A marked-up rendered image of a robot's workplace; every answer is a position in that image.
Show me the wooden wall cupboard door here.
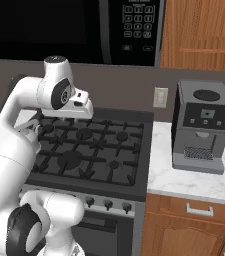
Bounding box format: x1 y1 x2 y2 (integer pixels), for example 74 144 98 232
159 0 225 73

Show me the black oven door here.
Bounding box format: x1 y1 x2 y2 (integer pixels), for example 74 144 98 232
71 209 136 256

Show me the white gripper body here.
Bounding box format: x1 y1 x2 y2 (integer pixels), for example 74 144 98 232
57 99 95 121

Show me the silver drawer handle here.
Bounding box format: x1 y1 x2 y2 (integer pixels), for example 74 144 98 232
185 202 215 218

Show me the black stove knob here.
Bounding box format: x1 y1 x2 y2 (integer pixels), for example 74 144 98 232
102 198 114 212
121 201 133 215
84 196 96 208

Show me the black microwave oven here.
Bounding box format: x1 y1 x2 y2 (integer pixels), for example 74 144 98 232
0 0 166 68

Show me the black microwave door handle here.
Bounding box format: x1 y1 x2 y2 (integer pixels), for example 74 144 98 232
98 0 114 65

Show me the dark oven door handle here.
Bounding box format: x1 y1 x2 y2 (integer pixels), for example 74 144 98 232
79 219 119 234

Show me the black gas stove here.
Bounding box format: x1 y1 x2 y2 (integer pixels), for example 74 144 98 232
15 105 155 256

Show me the grey coffee machine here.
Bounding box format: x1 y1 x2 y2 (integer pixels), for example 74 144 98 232
170 79 225 176

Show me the wooden base cupboard door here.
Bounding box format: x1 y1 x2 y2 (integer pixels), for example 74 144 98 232
139 211 225 256

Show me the white wall outlet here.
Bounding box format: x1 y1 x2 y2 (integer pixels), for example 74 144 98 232
152 86 170 110

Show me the wooden drawer front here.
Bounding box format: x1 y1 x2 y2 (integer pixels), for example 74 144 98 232
144 192 225 229

